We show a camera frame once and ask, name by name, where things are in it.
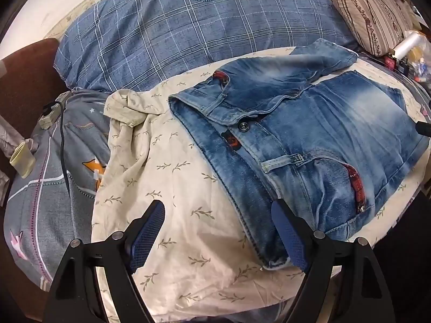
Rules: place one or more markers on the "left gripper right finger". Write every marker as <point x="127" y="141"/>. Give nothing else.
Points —
<point x="363" y="295"/>

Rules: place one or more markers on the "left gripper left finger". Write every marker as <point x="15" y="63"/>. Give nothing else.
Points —
<point x="75" y="294"/>

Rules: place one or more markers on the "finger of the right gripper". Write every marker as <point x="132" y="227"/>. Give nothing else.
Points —
<point x="423" y="128"/>

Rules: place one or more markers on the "blue denim jeans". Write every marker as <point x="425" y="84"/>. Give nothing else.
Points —
<point x="305" y="128"/>

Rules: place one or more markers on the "red small box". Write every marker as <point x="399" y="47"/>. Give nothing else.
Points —
<point x="390" y="62"/>

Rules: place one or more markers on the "white plastic roll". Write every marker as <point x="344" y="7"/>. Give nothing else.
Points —
<point x="411" y="40"/>

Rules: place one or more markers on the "grey star-print bedsheet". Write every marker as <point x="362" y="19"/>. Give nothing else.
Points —
<point x="54" y="204"/>

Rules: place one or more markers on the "striped beige cushion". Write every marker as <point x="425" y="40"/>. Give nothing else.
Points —
<point x="377" y="25"/>

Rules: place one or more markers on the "beige leaf-print blanket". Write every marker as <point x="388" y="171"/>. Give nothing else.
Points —
<point x="202" y="262"/>

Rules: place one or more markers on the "beige tape roll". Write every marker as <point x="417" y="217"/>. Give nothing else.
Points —
<point x="22" y="159"/>

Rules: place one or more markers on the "white power strip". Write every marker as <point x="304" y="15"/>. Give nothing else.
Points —
<point x="52" y="111"/>

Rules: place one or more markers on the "brown wooden headboard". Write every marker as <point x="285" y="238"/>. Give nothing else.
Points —
<point x="30" y="82"/>

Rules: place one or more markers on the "blue plaid pillow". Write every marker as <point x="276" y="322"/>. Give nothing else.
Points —
<point x="137" y="44"/>

